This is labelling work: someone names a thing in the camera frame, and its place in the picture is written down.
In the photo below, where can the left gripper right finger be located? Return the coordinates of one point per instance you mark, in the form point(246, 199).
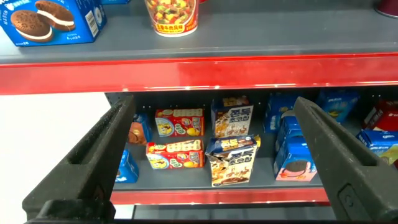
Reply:
point(342, 165)

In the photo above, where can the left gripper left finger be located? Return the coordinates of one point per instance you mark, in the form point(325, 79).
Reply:
point(90, 161)

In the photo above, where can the grey and red shop shelf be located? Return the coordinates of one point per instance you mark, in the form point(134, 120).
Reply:
point(217, 46)

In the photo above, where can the small blue cookie box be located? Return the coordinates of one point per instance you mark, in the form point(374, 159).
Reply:
point(127, 169)
point(140, 130)

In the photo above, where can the blue and pink cookie box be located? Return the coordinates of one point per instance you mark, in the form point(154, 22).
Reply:
point(292, 161)

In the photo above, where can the red and yellow snack box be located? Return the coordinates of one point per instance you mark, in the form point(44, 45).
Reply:
point(179, 122)
point(175, 154)

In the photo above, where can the blue and white snack box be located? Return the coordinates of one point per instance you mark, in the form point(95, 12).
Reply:
point(231, 161)
point(231, 116)

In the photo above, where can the large blue cookie box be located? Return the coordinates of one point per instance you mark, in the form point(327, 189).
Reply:
point(49, 21)

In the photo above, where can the dark red container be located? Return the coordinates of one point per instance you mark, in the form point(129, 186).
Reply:
point(388, 7)

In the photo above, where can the red instant noodle cup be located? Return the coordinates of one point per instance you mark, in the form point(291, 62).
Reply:
point(173, 17)

